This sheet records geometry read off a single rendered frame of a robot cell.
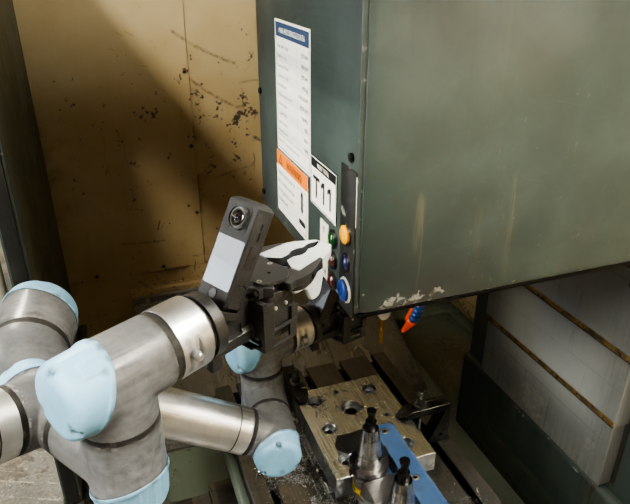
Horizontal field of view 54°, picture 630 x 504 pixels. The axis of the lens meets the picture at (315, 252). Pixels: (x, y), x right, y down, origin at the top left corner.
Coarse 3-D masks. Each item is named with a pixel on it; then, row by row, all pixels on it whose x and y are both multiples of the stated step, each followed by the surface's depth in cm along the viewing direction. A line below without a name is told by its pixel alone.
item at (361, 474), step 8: (352, 456) 100; (352, 464) 99; (384, 464) 98; (352, 472) 99; (360, 472) 97; (368, 472) 97; (376, 472) 97; (384, 472) 97; (360, 480) 98; (368, 480) 97
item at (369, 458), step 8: (376, 424) 97; (368, 432) 95; (376, 432) 95; (360, 440) 97; (368, 440) 95; (376, 440) 96; (360, 448) 97; (368, 448) 96; (376, 448) 96; (360, 456) 97; (368, 456) 96; (376, 456) 97; (360, 464) 97; (368, 464) 97; (376, 464) 97
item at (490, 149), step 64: (256, 0) 102; (320, 0) 75; (384, 0) 64; (448, 0) 67; (512, 0) 69; (576, 0) 72; (320, 64) 78; (384, 64) 67; (448, 64) 70; (512, 64) 73; (576, 64) 76; (320, 128) 82; (384, 128) 70; (448, 128) 73; (512, 128) 76; (576, 128) 80; (384, 192) 74; (448, 192) 77; (512, 192) 81; (576, 192) 84; (384, 256) 78; (448, 256) 81; (512, 256) 85; (576, 256) 90
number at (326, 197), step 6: (324, 180) 83; (324, 186) 83; (330, 186) 81; (324, 192) 84; (330, 192) 82; (324, 198) 84; (330, 198) 82; (324, 204) 84; (330, 204) 82; (330, 210) 83
